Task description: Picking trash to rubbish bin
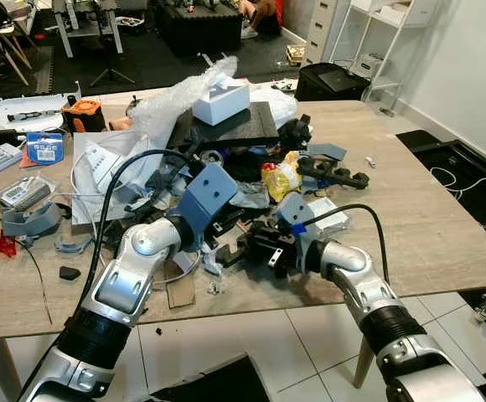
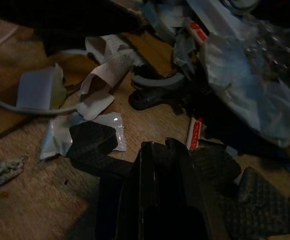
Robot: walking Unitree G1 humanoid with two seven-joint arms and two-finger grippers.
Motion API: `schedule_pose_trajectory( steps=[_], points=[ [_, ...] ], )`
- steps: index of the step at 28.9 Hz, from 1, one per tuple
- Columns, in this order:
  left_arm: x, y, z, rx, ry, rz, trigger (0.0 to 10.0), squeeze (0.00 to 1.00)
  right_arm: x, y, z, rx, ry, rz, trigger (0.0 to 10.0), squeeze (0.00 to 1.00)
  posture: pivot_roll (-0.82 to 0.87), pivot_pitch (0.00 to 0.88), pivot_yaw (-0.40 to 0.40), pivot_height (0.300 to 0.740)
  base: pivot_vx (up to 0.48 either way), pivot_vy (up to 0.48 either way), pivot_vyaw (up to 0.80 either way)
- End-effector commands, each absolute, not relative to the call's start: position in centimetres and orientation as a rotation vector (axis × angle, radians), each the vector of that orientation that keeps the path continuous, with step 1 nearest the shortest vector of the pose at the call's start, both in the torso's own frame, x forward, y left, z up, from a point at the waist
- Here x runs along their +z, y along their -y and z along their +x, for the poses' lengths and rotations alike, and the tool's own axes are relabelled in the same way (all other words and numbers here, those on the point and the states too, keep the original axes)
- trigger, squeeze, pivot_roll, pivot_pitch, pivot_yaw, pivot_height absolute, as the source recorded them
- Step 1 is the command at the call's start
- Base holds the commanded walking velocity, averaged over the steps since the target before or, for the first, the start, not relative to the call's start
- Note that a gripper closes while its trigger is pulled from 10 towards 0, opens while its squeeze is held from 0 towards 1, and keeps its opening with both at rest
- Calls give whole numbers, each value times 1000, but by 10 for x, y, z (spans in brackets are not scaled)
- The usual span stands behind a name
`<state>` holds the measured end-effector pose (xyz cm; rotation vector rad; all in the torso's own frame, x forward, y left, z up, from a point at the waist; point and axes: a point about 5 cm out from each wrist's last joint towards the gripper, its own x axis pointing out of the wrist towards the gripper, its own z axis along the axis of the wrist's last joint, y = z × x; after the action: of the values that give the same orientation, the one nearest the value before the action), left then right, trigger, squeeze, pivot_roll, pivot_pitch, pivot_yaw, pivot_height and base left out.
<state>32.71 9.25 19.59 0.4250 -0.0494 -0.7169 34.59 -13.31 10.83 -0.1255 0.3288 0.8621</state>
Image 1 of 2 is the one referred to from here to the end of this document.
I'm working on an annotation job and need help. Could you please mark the black floor mat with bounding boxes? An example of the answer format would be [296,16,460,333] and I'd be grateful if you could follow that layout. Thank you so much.
[394,129,486,245]

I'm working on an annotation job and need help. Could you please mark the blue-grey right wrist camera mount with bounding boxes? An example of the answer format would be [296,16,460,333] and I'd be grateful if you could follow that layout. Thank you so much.
[276,192,317,252]

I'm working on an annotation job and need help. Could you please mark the black round gear part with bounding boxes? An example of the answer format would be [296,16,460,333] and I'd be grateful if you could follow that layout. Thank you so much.
[277,115,313,152]

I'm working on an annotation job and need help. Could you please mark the seated person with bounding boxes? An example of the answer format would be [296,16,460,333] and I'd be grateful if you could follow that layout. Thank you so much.
[238,0,282,39]

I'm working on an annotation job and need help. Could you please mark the black mat piece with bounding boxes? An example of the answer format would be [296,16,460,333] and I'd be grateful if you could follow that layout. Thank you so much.
[145,354,271,402]

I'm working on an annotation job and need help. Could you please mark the small yellow box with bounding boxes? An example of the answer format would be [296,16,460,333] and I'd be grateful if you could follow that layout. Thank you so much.
[286,45,308,65]

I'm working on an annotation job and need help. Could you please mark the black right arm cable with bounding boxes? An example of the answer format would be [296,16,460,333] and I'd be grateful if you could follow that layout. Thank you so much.
[303,204,390,284]

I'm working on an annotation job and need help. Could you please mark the white plastic packet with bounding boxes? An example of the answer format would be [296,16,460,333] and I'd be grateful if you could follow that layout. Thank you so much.
[305,196,350,233]

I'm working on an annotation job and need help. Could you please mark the white cardboard box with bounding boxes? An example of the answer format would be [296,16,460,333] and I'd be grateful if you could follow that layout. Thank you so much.
[192,79,252,127]

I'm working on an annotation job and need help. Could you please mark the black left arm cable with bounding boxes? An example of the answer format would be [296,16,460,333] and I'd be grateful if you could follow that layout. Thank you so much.
[74,149,195,323]

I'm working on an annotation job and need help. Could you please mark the black equipment case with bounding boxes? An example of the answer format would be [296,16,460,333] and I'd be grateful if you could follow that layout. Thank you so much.
[157,3,245,56]

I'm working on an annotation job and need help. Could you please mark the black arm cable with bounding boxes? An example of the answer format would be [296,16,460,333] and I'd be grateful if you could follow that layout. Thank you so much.
[303,204,390,284]
[74,149,195,323]

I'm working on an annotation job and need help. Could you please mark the small black plastic piece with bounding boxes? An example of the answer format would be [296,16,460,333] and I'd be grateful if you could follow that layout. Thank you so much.
[58,265,83,282]

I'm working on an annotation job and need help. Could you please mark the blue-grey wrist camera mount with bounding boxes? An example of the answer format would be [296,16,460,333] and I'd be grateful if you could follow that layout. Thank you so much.
[276,192,317,252]
[178,162,240,245]

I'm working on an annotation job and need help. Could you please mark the wooden legged chair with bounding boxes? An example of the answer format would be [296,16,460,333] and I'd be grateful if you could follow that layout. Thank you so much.
[0,23,36,86]

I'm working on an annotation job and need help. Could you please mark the grey curved printed part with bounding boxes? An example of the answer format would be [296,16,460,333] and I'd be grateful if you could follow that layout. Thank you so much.
[0,201,65,240]

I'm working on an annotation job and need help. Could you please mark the orange and black device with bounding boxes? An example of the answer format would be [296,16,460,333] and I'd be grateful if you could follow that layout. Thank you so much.
[61,98,107,135]

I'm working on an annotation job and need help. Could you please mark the black tripod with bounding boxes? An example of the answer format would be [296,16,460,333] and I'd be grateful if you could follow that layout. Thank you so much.
[87,23,137,90]

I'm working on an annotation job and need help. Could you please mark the grey flat printed part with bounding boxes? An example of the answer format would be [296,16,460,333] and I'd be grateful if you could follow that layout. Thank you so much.
[309,143,348,162]

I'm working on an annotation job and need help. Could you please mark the black bin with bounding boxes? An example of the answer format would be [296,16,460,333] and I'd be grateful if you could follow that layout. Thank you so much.
[295,62,371,104]

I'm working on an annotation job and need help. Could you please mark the brown cardboard piece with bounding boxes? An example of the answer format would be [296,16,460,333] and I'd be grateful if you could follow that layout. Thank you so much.
[165,266,197,310]

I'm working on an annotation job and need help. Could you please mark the yellow snack packet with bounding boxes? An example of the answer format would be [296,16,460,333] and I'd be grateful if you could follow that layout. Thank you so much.
[261,153,303,203]

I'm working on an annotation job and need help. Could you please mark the white flat controller panel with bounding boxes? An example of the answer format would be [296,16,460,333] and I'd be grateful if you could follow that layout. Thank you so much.
[0,90,82,137]

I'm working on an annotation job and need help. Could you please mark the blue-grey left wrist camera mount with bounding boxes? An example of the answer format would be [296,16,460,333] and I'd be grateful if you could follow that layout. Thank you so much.
[178,162,240,245]

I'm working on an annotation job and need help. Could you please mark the blue label card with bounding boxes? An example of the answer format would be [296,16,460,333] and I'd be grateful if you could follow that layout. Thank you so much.
[24,131,67,165]

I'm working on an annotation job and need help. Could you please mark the clear bubble wrap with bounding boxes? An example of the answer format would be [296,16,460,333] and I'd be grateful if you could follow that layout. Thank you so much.
[132,56,240,145]

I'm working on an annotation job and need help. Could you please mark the white floor cable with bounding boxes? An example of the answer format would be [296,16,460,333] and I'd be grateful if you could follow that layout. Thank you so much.
[430,166,486,206]

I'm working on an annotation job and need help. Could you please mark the dark grey foam board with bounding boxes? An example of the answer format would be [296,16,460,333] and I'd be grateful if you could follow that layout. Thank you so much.
[170,100,282,154]

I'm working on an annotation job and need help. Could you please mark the white shelf unit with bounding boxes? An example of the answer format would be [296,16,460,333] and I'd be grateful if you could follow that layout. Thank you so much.
[304,0,439,111]

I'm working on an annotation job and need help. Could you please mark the clear bag with device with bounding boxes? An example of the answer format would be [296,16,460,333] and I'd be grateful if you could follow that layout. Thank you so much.
[0,175,60,211]

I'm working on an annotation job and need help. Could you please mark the light wooden table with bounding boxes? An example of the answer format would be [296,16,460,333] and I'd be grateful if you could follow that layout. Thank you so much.
[0,84,486,401]

